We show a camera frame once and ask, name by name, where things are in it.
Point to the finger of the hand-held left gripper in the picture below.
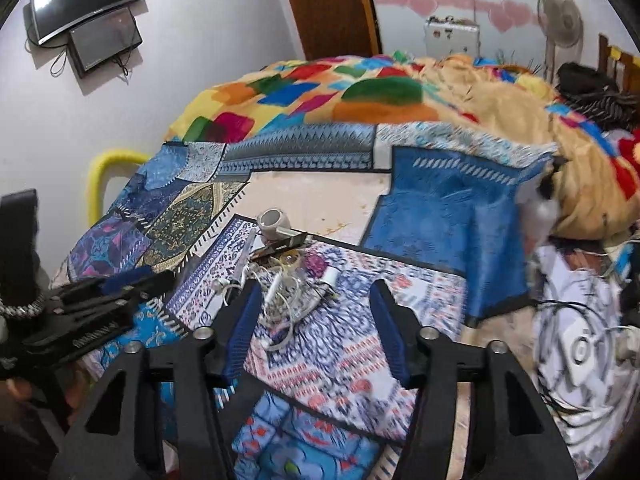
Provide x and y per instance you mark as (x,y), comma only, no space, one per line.
(125,280)
(95,332)

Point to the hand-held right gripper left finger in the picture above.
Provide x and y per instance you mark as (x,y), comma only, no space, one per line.
(244,332)

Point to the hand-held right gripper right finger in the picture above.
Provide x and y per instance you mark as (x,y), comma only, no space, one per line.
(395,335)

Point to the clear plastic packet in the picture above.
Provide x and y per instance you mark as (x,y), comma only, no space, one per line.
(290,260)

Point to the white charger plug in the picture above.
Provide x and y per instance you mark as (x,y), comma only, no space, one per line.
(331,275)

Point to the black stick lighter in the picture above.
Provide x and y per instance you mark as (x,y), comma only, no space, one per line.
(280,246)

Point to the purple cartoon figure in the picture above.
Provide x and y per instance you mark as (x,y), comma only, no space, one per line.
(315,264)

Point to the white tape roll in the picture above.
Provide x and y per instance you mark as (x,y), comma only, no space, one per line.
(272,222)

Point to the yellow padded bar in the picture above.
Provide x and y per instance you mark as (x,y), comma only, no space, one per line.
(107,162)

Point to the white patterned bag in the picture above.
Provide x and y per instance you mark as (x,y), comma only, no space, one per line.
(580,355)

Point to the clear plastic bottle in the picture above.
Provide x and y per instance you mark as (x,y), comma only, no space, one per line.
(540,212)

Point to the small black screen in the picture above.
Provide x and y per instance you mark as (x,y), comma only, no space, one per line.
(102,40)

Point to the colourful patch blanket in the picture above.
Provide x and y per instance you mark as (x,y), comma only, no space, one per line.
(380,92)

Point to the dark clothes pile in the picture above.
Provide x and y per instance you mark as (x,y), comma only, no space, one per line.
(595,92)

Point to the brown wooden door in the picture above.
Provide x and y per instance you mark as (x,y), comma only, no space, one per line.
(330,5)

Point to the wooden chair back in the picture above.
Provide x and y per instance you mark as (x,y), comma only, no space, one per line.
(612,57)

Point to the white standing fan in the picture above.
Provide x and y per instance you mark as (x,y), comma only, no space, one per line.
(562,20)

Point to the white wall box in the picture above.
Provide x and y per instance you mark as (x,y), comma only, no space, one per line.
(452,35)

